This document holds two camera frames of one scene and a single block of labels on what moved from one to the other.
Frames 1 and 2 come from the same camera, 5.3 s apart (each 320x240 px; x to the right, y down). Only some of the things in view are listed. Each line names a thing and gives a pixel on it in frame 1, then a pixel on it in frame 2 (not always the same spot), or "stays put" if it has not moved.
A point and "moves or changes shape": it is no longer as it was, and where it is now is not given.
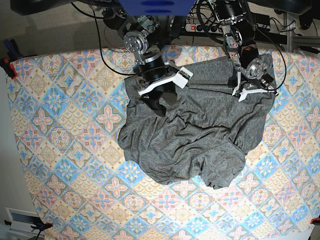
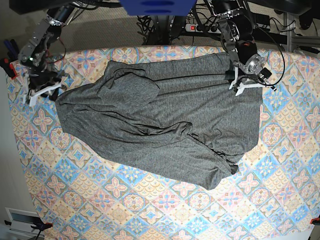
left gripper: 158,75 to 42,81
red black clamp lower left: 39,227 stays put
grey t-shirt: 206,136 moves or changes shape
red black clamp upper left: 5,63 stays put
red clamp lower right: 315,221 stays put
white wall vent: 21,220 stays put
